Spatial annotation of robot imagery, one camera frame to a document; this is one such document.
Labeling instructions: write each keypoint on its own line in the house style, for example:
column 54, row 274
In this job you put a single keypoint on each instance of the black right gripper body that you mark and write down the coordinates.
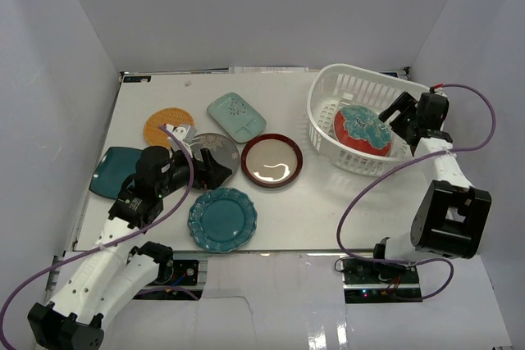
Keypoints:
column 415, row 123

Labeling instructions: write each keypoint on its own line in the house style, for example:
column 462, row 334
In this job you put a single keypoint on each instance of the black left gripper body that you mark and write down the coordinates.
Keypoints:
column 203, row 166

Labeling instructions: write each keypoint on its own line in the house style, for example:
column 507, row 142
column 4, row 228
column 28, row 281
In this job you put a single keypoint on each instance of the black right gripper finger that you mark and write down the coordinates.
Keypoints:
column 394, row 114
column 405, row 102

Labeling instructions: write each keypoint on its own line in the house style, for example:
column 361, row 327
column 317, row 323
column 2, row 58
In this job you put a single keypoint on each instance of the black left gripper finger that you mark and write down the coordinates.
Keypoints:
column 210, row 168
column 226, row 173

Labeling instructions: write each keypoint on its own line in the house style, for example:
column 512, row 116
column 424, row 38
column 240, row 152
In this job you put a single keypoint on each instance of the grey reindeer plate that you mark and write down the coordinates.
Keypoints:
column 223, row 150

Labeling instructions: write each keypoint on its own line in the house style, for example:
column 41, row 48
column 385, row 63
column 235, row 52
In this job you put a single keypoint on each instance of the red and teal floral plate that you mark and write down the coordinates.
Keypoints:
column 359, row 128

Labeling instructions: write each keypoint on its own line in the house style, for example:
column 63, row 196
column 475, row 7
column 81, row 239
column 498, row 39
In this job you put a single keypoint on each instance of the teal scalloped round plate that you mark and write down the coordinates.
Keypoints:
column 222, row 220

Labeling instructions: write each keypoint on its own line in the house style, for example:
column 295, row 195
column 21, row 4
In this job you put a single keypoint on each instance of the red rimmed beige bowl plate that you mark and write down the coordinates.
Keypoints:
column 272, row 161

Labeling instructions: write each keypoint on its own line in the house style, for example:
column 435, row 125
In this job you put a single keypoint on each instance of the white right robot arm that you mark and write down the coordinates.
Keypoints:
column 452, row 215

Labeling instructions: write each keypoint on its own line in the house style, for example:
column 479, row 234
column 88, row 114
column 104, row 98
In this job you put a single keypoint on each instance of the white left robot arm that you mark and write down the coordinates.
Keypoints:
column 123, row 263

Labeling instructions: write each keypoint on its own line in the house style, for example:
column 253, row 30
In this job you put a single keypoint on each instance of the dark teal square plate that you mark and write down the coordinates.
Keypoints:
column 115, row 166

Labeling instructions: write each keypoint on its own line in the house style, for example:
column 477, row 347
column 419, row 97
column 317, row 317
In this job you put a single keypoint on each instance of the light teal rectangular plate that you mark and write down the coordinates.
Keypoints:
column 237, row 117

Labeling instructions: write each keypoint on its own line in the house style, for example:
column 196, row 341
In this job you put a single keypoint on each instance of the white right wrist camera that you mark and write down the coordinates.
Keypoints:
column 437, row 89

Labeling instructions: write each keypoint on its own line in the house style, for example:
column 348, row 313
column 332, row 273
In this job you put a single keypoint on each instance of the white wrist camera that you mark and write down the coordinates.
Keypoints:
column 437, row 89
column 184, row 133

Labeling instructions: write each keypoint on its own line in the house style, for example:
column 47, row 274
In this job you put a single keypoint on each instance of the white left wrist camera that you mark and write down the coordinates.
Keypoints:
column 184, row 133

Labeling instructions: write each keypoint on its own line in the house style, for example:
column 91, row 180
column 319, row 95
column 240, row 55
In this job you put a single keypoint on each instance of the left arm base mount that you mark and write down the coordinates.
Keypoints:
column 176, row 281

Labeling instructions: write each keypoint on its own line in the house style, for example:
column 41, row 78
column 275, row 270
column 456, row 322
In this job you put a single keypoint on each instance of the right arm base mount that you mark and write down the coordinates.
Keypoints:
column 367, row 282

